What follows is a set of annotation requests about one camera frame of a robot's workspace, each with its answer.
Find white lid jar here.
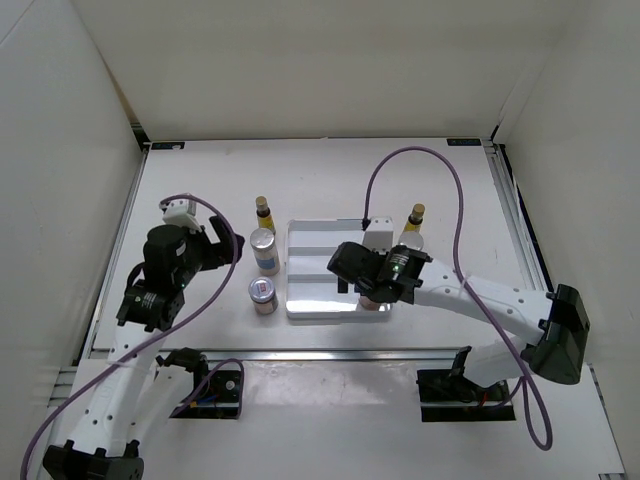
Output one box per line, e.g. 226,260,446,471
248,277,278,315
359,295,393,312

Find blue label shaker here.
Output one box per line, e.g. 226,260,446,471
250,228,280,276
398,231,424,251

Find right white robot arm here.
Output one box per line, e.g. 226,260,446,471
327,242,590,400

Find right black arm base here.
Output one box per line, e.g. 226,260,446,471
416,346,516,423

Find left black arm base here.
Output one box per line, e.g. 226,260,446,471
170,358,245,420

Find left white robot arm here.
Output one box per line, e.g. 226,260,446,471
43,214,244,479

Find white divided organizer tray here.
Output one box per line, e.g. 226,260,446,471
285,218,391,324

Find left yellow label sauce bottle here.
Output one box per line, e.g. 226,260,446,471
255,196,276,234

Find yellow label sauce bottle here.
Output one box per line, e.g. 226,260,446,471
403,203,425,233
255,196,276,234

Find right yellow label sauce bottle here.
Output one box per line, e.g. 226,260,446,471
403,203,425,233

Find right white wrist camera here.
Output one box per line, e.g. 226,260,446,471
362,216,394,253

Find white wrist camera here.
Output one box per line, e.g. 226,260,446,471
159,198,202,231
362,216,394,253

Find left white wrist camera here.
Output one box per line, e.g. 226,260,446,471
159,198,202,231

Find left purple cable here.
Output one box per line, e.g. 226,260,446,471
20,195,246,480

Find purple cable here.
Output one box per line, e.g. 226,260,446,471
362,145,553,451
20,195,246,480

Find aluminium left rail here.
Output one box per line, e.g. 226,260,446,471
71,144,149,367

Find aluminium rail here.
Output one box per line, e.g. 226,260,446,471
84,346,531,363
71,144,149,367
482,140,553,324

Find aluminium front rail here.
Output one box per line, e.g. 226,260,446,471
84,346,531,363

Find aluminium right rail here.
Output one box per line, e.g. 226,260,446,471
482,140,553,324

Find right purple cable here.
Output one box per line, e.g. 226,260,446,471
362,145,553,451

